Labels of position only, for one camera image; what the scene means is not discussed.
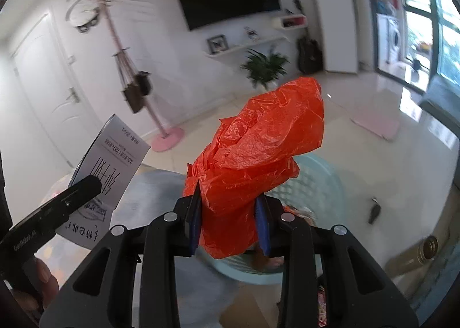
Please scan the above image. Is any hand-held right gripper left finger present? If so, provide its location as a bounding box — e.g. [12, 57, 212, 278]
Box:
[39, 182, 202, 328]

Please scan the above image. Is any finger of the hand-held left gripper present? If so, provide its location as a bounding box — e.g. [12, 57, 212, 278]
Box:
[36, 175, 102, 233]

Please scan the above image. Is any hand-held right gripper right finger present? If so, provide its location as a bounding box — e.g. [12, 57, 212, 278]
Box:
[253, 197, 419, 328]

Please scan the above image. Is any grey white milk carton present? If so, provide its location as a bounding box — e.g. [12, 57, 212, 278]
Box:
[57, 113, 152, 250]

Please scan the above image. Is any light blue laundry basket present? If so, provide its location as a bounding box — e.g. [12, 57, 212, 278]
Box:
[212, 154, 354, 285]

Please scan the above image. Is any orange plastic bag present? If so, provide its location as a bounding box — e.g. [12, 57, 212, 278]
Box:
[183, 77, 325, 260]

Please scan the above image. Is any person's left hand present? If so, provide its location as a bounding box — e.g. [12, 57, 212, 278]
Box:
[11, 256, 60, 314]

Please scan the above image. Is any patterned tablecloth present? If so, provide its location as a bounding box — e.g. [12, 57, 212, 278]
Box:
[34, 165, 245, 328]

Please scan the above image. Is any pink coat rack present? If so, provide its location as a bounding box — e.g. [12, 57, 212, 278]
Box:
[66, 0, 185, 152]

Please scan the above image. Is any black red snack packet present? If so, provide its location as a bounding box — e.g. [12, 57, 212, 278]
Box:
[316, 285, 328, 328]

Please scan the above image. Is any white door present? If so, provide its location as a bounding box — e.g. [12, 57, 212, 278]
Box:
[7, 12, 105, 167]

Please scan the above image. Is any brown tote bag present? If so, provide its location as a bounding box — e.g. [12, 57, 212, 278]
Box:
[113, 51, 144, 114]

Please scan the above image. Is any black key fob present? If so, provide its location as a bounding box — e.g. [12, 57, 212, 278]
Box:
[367, 197, 382, 225]

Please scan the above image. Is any small black bag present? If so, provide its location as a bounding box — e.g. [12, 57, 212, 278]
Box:
[137, 70, 152, 96]

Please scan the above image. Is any clear glass bottle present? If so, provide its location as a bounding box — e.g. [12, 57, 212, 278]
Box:
[384, 235, 440, 278]

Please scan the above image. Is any pink floor mat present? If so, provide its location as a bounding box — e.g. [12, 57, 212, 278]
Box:
[350, 111, 400, 141]

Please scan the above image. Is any green potted plant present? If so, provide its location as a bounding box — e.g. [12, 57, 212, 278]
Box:
[240, 49, 290, 91]

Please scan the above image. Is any black acoustic guitar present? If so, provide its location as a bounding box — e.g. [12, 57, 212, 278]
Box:
[293, 0, 324, 74]

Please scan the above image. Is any framed butterfly picture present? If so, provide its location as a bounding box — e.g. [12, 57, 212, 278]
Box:
[206, 34, 229, 55]

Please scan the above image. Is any white red oval shelf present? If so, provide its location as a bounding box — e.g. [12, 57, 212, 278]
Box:
[271, 14, 309, 30]

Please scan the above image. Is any grey sofa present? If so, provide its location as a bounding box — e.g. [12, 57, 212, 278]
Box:
[419, 77, 460, 149]

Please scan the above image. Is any white washing machine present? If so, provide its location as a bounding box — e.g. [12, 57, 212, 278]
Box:
[377, 16, 403, 65]

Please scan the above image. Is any dark framed sliding door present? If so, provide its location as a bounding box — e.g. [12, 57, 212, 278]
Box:
[359, 0, 460, 95]

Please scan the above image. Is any panda wall clock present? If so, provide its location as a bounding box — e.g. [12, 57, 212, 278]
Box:
[66, 0, 103, 32]

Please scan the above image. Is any white low wall shelf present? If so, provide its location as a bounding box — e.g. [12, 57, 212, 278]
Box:
[205, 36, 290, 59]

